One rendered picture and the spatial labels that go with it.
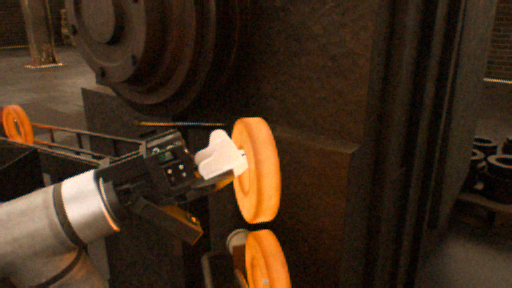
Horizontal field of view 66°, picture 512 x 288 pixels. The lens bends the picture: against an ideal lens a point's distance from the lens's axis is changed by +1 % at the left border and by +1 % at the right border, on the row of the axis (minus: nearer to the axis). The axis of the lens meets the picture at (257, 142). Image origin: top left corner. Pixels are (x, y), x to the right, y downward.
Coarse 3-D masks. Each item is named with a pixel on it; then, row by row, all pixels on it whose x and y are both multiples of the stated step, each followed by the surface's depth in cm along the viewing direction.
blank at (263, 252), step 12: (252, 240) 66; (264, 240) 63; (276, 240) 63; (252, 252) 67; (264, 252) 61; (276, 252) 61; (252, 264) 68; (264, 264) 60; (276, 264) 60; (252, 276) 69; (264, 276) 61; (276, 276) 59; (288, 276) 59
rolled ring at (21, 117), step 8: (8, 112) 154; (16, 112) 151; (24, 112) 152; (8, 120) 159; (16, 120) 151; (24, 120) 151; (8, 128) 160; (24, 128) 150; (8, 136) 161; (16, 136) 161; (24, 136) 151; (32, 136) 153; (16, 144) 158; (32, 144) 156
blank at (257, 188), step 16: (240, 128) 57; (256, 128) 54; (240, 144) 58; (256, 144) 52; (272, 144) 52; (256, 160) 51; (272, 160) 51; (240, 176) 61; (256, 176) 51; (272, 176) 51; (240, 192) 60; (256, 192) 52; (272, 192) 52; (240, 208) 61; (256, 208) 53; (272, 208) 53
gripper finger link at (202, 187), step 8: (216, 176) 53; (224, 176) 54; (232, 176) 54; (200, 184) 52; (208, 184) 52; (216, 184) 53; (224, 184) 53; (192, 192) 52; (200, 192) 52; (208, 192) 52; (192, 200) 52
